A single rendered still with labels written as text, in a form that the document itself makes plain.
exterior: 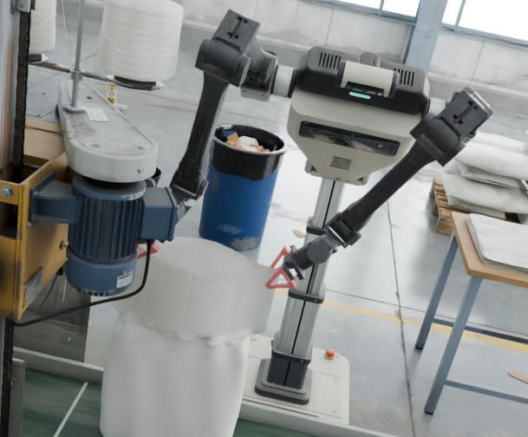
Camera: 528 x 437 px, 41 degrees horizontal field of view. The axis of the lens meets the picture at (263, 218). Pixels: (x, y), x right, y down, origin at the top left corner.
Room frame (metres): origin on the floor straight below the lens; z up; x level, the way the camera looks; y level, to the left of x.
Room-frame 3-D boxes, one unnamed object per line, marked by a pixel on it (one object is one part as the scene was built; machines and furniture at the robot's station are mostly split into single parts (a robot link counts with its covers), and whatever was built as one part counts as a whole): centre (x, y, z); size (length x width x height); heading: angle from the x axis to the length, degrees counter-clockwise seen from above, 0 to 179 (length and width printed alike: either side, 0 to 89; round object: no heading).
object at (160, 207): (1.39, 0.23, 1.25); 0.10 x 0.08 x 0.12; 23
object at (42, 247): (1.39, 0.57, 1.18); 0.34 x 0.25 x 0.31; 178
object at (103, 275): (1.35, 0.33, 1.21); 0.15 x 0.15 x 0.25
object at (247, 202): (3.97, 0.18, 0.32); 0.51 x 0.48 x 0.65; 178
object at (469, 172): (5.12, -1.53, 0.44); 0.66 x 0.43 x 0.13; 178
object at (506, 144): (5.30, -1.59, 0.56); 0.66 x 0.42 x 0.13; 82
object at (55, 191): (1.32, 0.41, 1.27); 0.12 x 0.09 x 0.09; 178
